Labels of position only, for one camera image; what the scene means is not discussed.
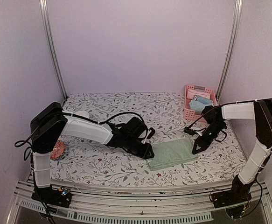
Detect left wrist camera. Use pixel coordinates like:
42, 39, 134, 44
141, 127, 155, 144

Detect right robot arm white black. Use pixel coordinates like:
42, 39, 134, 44
192, 98, 272, 203

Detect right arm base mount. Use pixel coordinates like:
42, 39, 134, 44
210, 184, 251, 208

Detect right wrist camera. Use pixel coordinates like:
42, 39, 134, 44
183, 127, 204, 136

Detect blue patterned rolled towel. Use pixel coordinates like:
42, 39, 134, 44
193, 95, 213, 105

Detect left aluminium frame post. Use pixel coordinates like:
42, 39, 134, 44
39, 0, 68, 99

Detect right aluminium frame post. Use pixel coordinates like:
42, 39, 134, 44
216, 0, 243, 101

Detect white bowl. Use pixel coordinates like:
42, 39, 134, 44
75, 111, 90, 119

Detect aluminium frame post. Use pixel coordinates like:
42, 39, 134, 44
216, 0, 243, 101
39, 0, 68, 99

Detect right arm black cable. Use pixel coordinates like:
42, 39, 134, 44
189, 98, 272, 129

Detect pink rolled towel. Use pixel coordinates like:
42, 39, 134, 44
186, 89, 210, 99

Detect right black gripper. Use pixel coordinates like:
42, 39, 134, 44
193, 122, 226, 154

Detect pink plastic basket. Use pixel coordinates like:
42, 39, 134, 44
184, 85, 218, 120

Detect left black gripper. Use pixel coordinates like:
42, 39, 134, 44
125, 136, 155, 160

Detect green towel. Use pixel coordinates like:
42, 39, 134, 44
148, 137, 198, 171

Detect front aluminium rail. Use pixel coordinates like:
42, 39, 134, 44
7, 179, 272, 224

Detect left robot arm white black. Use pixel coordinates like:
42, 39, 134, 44
14, 102, 155, 203

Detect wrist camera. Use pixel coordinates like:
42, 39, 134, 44
141, 127, 155, 144
183, 127, 204, 136

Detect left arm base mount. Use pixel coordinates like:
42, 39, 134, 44
31, 186, 72, 208

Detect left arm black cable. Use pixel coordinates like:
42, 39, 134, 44
14, 112, 146, 147

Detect light blue towel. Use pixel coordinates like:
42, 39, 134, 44
189, 100, 210, 113

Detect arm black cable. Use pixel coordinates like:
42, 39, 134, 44
189, 98, 272, 129
14, 112, 146, 147

